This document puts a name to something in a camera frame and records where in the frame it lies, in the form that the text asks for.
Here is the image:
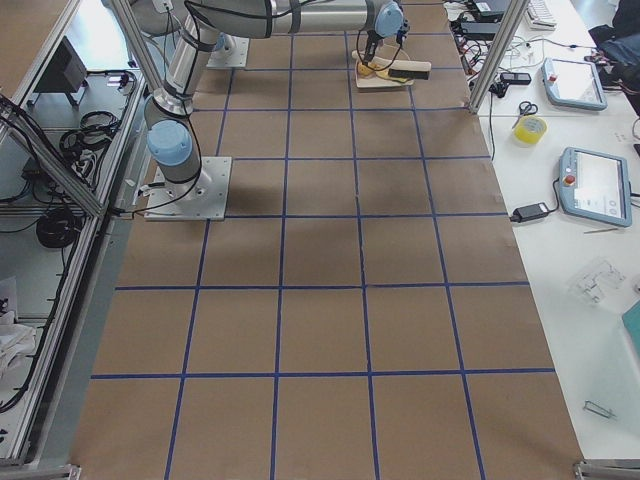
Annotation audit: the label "beige hand brush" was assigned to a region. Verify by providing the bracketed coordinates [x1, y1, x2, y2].
[363, 56, 432, 80]

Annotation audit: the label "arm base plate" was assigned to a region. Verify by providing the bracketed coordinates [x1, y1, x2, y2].
[143, 157, 232, 221]
[206, 33, 250, 70]

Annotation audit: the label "beige plastic dustpan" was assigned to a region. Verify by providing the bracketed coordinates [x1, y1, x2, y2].
[351, 44, 414, 89]

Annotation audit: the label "teach pendant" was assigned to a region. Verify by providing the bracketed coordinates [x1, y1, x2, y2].
[558, 147, 632, 228]
[541, 58, 608, 111]

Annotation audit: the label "clear plastic package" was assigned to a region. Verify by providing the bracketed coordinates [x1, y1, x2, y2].
[567, 256, 629, 313]

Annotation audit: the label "black handled scissors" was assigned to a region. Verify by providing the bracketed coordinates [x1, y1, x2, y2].
[512, 101, 538, 129]

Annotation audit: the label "far teach pendant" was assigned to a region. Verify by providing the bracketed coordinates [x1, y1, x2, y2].
[541, 58, 608, 111]

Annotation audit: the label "near teach pendant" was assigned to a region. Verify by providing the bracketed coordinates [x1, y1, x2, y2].
[558, 147, 632, 228]

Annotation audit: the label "yellow tape roll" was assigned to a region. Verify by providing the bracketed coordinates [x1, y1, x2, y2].
[513, 115, 548, 146]

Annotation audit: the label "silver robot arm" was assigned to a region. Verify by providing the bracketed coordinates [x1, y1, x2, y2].
[144, 0, 408, 190]

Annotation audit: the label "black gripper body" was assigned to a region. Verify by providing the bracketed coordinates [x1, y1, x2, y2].
[360, 29, 407, 63]

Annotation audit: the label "black power adapter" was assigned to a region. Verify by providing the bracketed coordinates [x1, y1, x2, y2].
[510, 202, 550, 223]

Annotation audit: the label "aluminium frame post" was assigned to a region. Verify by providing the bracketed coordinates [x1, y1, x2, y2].
[468, 0, 528, 114]

